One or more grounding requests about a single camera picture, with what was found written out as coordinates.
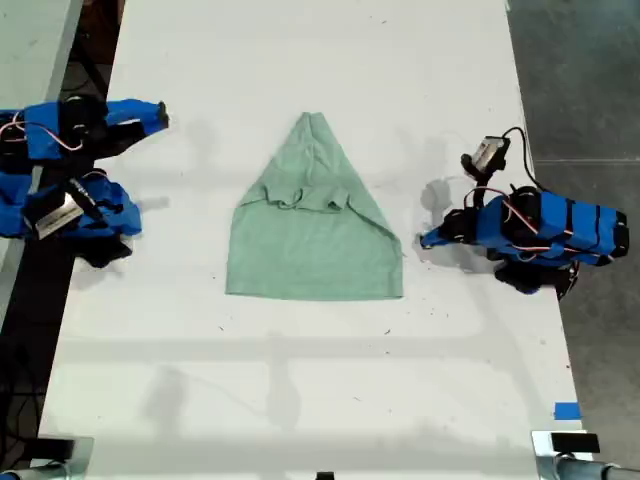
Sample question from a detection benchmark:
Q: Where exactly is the pale green t-shirt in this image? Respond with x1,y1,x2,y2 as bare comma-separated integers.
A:
224,111,405,303

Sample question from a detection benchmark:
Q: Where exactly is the white side table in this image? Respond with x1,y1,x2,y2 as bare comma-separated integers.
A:
0,0,85,321

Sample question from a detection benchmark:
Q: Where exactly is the square blue tape piece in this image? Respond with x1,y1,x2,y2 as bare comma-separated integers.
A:
553,401,583,422

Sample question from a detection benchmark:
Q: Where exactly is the metal table clamp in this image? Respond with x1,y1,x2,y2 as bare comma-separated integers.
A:
29,435,95,474
530,429,602,480

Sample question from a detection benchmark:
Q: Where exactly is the black camera stalk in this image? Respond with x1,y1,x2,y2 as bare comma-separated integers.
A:
463,168,494,209

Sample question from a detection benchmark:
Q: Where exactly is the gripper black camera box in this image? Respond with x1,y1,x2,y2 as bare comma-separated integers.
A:
22,177,101,239
459,135,512,179

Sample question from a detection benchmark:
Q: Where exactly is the black camera cable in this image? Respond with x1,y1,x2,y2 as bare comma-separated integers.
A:
501,126,540,192

